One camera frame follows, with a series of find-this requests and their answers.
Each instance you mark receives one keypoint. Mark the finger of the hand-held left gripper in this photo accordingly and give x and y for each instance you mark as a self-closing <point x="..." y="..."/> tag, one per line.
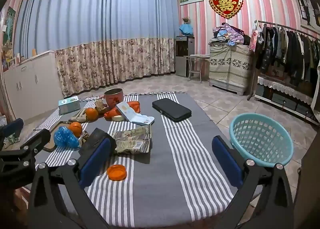
<point x="12" y="128"/>
<point x="37" y="138"/>

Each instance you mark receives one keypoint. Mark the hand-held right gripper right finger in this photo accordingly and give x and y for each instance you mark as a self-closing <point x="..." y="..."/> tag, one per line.
<point x="226" y="164"/>

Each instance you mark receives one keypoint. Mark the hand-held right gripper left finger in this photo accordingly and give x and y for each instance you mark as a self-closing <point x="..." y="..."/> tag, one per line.
<point x="95" y="161"/>

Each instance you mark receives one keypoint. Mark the black block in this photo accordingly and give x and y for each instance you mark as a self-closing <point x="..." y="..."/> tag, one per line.
<point x="93" y="138"/>

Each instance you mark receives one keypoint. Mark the orange plastic lid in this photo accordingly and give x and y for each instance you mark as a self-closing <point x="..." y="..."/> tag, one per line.
<point x="116" y="172"/>

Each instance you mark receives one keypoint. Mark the brown lump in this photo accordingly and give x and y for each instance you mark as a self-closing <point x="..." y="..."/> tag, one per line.
<point x="86" y="137"/>

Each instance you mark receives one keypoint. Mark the blue plastic bag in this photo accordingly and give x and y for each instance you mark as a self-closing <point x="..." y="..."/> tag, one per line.
<point x="65" y="138"/>

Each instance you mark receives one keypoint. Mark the printed snack packet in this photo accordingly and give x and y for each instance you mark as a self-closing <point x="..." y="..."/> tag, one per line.
<point x="132" y="140"/>

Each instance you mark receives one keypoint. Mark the brown paper bag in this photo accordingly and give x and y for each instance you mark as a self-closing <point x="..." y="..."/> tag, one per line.
<point x="101" y="106"/>

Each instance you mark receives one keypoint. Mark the teal plastic basket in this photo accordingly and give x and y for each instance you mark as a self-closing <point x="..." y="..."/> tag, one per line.
<point x="286" y="154"/>

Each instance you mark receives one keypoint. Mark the white blue paper wrapper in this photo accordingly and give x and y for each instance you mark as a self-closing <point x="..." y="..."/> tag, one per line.
<point x="145" y="119"/>

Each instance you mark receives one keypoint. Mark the orange plastic bag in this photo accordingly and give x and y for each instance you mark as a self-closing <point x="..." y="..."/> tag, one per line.
<point x="133" y="106"/>

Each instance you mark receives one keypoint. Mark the brown wooden board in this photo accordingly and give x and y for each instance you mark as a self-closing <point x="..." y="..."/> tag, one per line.
<point x="48" y="145"/>

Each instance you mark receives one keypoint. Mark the orange fruit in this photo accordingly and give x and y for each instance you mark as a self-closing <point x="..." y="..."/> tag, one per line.
<point x="92" y="114"/>
<point x="75" y="128"/>

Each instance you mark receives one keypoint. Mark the teal cardboard box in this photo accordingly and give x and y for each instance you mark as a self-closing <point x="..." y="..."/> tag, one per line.
<point x="69" y="106"/>

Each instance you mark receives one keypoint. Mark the white side cabinet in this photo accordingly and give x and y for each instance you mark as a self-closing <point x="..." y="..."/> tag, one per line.
<point x="32" y="86"/>

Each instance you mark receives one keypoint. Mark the beige crumpled paper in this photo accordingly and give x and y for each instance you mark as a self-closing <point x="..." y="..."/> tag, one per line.
<point x="78" y="115"/>

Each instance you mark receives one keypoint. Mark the grey striped bed sheet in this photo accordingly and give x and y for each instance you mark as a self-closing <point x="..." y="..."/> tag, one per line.
<point x="160" y="169"/>

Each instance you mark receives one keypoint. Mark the black zip case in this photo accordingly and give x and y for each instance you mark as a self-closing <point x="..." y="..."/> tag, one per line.
<point x="172" y="110"/>

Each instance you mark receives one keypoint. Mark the dark wooden cabinet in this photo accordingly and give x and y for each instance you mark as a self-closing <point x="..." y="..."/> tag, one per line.
<point x="306" y="181"/>

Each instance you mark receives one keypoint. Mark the low dark cabinet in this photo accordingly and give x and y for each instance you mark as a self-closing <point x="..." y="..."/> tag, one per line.
<point x="282" y="100"/>

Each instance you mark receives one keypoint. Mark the cloth covered cabinet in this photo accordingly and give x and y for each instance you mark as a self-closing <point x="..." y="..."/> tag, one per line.
<point x="230" y="69"/>

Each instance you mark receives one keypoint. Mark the white lace cloth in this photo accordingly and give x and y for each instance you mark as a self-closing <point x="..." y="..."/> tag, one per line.
<point x="282" y="85"/>

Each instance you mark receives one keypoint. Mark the small metal stool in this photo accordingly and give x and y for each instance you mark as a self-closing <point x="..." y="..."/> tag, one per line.
<point x="197" y="56"/>

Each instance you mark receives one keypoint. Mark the dark panel with white trim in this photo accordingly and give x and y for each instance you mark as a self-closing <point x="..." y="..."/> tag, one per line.
<point x="315" y="89"/>

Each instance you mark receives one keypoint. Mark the grey water dispenser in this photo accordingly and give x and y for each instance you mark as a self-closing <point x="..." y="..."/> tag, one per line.
<point x="185" y="51"/>

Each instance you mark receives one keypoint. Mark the pink hanging bag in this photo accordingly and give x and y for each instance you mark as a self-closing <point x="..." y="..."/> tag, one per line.
<point x="253" y="40"/>

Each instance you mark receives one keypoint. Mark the row of hanging clothes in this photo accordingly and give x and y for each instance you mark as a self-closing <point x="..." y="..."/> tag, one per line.
<point x="287" y="49"/>

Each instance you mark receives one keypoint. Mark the pile of clothes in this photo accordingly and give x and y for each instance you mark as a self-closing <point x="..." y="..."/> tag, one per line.
<point x="230" y="33"/>

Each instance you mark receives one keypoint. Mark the blue floral curtain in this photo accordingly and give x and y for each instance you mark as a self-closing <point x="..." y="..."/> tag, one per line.
<point x="100" y="19"/>

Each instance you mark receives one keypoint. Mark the blue cloth bundle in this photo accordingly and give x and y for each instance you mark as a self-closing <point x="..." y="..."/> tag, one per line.
<point x="186" y="29"/>

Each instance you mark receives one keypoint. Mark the metal clothes rack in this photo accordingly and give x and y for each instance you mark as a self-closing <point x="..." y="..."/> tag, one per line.
<point x="287" y="27"/>

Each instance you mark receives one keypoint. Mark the framed wall painting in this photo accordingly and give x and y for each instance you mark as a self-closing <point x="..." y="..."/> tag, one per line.
<point x="8" y="26"/>

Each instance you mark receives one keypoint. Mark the red heart wall decoration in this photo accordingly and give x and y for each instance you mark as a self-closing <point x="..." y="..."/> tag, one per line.
<point x="226" y="3"/>

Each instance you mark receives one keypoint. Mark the framed wall picture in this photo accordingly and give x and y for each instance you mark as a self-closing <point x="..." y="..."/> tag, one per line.
<point x="306" y="7"/>

